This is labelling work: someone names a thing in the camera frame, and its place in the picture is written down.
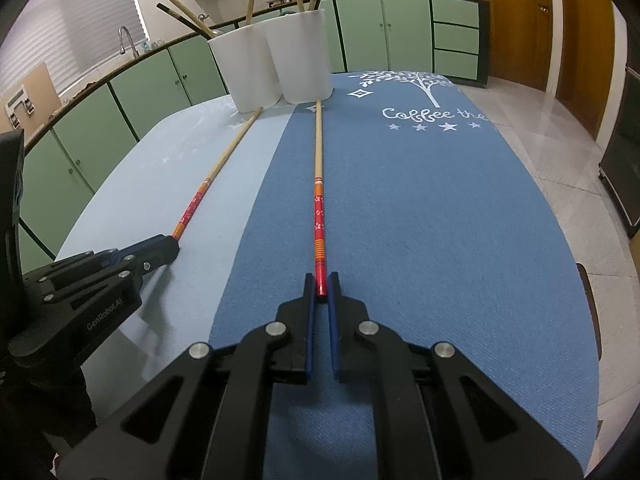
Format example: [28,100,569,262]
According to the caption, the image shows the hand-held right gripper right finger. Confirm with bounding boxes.
[327,272,583,480]

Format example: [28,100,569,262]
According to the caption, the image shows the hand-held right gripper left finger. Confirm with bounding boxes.
[57,273,318,480]

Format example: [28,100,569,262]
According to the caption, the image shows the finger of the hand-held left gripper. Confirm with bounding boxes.
[122,239,180,286]
[102,234,173,267]

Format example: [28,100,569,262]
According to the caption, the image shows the white double utensil holder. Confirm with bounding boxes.
[207,7,334,114]

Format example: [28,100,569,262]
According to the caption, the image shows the black tan-banded chopstick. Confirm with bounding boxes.
[156,2,214,39]

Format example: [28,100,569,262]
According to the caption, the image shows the person's left forearm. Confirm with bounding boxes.
[0,355,98,480]

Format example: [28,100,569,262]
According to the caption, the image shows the light blue placemat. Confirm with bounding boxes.
[54,94,301,361]

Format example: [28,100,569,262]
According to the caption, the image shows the dark blue printed placemat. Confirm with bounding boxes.
[209,70,601,480]

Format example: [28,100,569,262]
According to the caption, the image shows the white plastic device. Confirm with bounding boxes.
[5,87,36,128]

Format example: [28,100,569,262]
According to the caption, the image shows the wooden board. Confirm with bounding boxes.
[0,62,62,133]

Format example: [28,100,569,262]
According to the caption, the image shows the metal faucet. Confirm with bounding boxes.
[118,26,141,59]

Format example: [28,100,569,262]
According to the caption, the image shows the white window blind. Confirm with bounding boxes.
[0,0,151,96]

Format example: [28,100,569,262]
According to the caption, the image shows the green base cabinets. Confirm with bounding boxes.
[20,0,491,261]

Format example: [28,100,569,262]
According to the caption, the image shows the black glass cabinet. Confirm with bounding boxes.
[599,70,640,239]

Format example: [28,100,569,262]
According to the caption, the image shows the wooden door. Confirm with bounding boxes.
[555,0,617,142]
[472,0,566,93]

